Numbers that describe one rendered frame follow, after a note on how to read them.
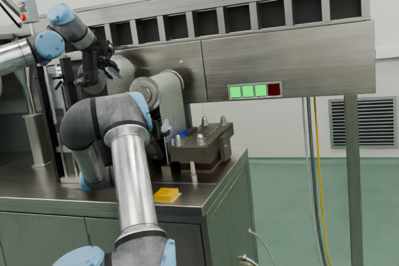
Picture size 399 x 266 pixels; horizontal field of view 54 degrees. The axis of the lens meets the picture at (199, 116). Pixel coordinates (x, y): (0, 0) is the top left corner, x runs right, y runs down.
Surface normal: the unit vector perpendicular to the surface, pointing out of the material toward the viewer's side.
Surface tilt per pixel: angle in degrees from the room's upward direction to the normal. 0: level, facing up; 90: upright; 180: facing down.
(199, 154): 90
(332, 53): 90
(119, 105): 46
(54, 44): 90
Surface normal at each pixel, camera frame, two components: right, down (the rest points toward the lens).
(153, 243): 0.44, -0.59
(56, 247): -0.35, 0.23
